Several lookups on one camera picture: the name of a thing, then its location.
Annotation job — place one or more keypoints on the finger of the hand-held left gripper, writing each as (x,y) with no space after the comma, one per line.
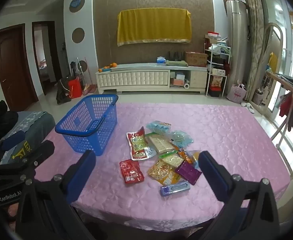
(12,140)
(44,150)

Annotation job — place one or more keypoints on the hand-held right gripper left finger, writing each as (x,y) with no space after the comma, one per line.
(82,175)

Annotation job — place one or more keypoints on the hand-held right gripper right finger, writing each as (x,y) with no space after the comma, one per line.
(212,177)

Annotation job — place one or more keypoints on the purple snack packet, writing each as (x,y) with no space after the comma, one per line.
(188,173)

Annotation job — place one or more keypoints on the long orange snack packet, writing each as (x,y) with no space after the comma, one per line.
(187,155)

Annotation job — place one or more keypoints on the blue chewing gum pack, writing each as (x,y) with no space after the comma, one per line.
(175,188)

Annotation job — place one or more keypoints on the green-topped snack packet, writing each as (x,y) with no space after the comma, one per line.
(172,159)

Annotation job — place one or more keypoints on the small red snack packet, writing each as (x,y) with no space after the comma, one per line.
(131,171)

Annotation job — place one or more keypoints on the light blue snack packet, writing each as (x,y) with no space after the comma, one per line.
(181,138)

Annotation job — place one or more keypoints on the yellow snack packet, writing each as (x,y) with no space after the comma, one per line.
(161,172)

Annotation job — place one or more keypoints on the blue plastic basket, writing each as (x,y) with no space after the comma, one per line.
(106,127)

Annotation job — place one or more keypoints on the clear cracker packet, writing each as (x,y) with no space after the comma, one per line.
(161,143)

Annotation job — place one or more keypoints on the large red snack packet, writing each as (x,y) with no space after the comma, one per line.
(136,145)

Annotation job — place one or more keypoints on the light blue cake packet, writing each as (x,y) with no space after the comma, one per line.
(157,127)

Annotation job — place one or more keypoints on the black clothing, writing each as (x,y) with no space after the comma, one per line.
(1,120)

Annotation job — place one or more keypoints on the pink quilted tablecloth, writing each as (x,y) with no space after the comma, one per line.
(236,142)

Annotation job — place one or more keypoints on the black bag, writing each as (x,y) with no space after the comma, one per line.
(61,92)

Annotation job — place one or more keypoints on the red bag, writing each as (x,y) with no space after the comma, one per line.
(75,88)

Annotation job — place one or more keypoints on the brown wooden door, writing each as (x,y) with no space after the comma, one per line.
(14,65)

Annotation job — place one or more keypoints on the broom with pink dustpan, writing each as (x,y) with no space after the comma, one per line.
(89,88)

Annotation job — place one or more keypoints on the white slipper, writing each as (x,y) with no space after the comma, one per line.
(250,109)
(244,104)

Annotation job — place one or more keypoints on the pink tote bag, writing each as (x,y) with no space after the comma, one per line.
(236,93)

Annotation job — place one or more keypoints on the red and black box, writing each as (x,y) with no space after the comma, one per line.
(215,90)

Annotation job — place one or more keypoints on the red hanging clothes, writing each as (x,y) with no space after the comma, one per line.
(290,107)

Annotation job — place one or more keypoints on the white metal storage rack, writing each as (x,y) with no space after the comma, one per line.
(217,72)

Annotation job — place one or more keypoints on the pile of oranges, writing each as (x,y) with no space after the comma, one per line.
(113,65)

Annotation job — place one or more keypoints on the white television cabinet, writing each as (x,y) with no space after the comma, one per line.
(136,78)

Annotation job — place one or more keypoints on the wooden drying rack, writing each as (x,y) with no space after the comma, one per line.
(286,85)

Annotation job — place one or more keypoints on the green folded cloth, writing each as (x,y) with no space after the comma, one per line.
(177,63)

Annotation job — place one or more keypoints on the cardboard box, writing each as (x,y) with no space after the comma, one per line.
(196,58)

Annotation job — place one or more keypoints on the blue tissue box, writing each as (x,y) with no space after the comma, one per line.
(162,61)

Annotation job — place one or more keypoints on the yellow hanging cloth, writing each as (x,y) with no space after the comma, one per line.
(273,62)

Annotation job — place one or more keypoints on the silver tower air conditioner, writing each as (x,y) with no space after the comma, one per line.
(237,42)

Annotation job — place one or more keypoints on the patterned beige curtain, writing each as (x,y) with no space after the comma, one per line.
(255,42)

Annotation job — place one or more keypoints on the yellow cloth cover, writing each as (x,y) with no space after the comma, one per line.
(154,27)

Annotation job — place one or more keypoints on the round wall niche blue plate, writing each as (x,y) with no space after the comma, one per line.
(77,3)

